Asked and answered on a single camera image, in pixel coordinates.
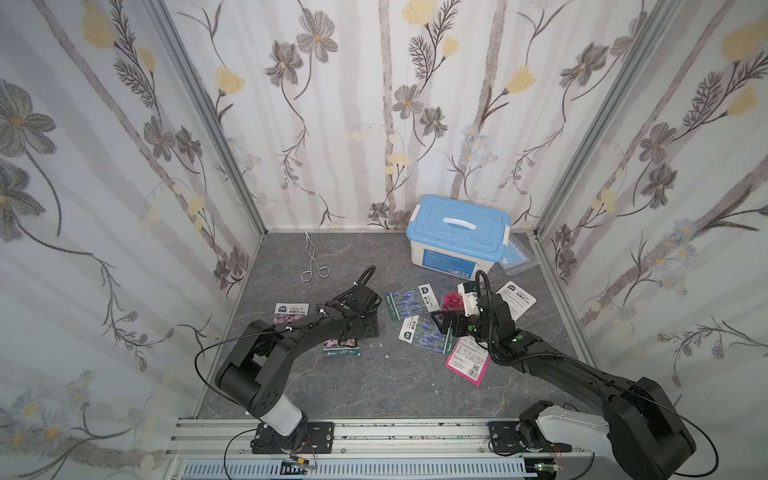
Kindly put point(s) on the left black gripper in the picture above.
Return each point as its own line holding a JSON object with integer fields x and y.
{"x": 363, "y": 321}

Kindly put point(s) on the pink back seed packet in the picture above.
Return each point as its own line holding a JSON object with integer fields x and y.
{"x": 469, "y": 360}

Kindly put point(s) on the white cosmos seed packet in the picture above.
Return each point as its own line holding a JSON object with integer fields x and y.
{"x": 518, "y": 300}

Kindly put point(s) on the white slotted cable duct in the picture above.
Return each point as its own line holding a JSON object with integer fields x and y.
{"x": 413, "y": 468}

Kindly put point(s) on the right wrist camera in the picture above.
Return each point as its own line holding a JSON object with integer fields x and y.
{"x": 469, "y": 293}

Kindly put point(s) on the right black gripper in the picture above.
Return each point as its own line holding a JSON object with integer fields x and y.
{"x": 454, "y": 321}

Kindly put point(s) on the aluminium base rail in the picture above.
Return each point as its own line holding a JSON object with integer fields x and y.
{"x": 431, "y": 438}

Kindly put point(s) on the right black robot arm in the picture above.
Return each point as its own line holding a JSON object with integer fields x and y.
{"x": 633, "y": 423}

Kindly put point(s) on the hollyhock pink flower packet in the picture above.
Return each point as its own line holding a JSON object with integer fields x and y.
{"x": 452, "y": 302}

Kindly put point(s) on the lavender seed packet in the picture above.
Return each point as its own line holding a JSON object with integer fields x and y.
{"x": 423, "y": 332}
{"x": 405, "y": 303}

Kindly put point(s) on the blue lid storage box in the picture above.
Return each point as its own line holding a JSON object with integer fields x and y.
{"x": 457, "y": 238}

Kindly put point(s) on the purple flower seed packet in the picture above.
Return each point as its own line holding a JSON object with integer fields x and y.
{"x": 289, "y": 312}

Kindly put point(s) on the metal scissor tongs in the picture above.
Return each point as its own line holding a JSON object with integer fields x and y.
{"x": 314, "y": 268}

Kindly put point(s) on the clear bag of masks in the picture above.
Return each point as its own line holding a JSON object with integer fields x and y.
{"x": 517, "y": 257}

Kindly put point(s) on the pink phlox seed packet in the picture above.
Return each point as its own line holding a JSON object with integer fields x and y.
{"x": 346, "y": 348}

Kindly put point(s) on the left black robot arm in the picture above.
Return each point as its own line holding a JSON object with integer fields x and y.
{"x": 255, "y": 373}

